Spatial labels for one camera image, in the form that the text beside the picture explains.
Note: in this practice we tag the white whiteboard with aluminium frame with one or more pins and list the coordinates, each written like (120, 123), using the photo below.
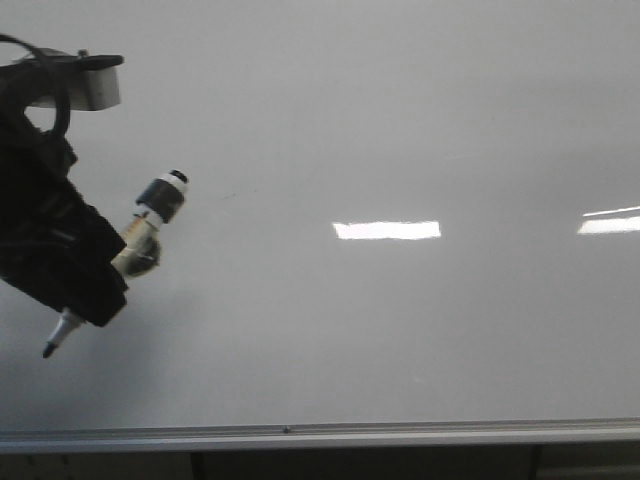
(407, 223)

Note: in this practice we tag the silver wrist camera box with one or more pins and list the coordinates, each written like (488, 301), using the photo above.
(90, 80)

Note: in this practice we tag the white black whiteboard marker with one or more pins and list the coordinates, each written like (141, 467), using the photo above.
(155, 206)

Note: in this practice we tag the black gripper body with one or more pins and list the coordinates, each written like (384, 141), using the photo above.
(35, 114)

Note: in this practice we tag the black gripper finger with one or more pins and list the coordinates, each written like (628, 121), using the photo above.
(59, 250)

